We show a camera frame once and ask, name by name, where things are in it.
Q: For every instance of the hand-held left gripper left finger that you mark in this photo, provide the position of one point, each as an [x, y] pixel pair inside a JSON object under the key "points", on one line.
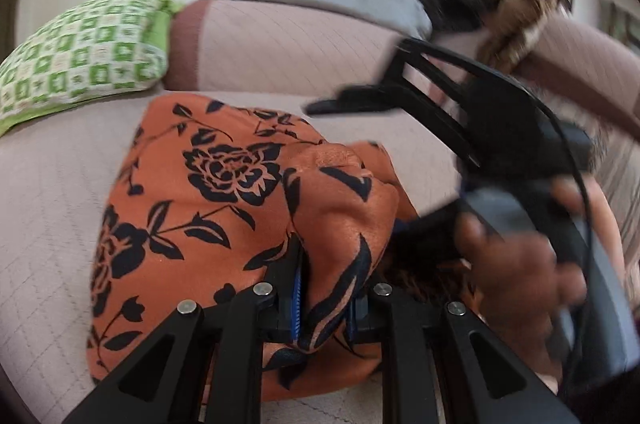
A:
{"points": [[297, 299]]}

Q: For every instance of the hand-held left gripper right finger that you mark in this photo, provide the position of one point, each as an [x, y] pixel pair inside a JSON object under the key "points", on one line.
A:
{"points": [[358, 310]]}

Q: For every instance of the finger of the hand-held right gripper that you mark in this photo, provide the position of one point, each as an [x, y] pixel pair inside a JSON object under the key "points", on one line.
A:
{"points": [[435, 224], [350, 97]]}

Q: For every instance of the orange black floral garment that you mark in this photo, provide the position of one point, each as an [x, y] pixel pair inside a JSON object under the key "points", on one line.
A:
{"points": [[235, 204]]}

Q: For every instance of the person's right forearm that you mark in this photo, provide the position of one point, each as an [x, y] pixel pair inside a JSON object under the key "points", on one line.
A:
{"points": [[607, 219]]}

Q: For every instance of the person's right hand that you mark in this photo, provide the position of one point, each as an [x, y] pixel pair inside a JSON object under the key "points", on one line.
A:
{"points": [[515, 274]]}

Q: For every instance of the quilted sofa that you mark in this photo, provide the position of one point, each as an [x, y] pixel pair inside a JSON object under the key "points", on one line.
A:
{"points": [[55, 214]]}

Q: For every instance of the green patterned pillow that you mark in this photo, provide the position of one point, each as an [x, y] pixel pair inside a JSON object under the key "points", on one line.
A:
{"points": [[85, 49]]}

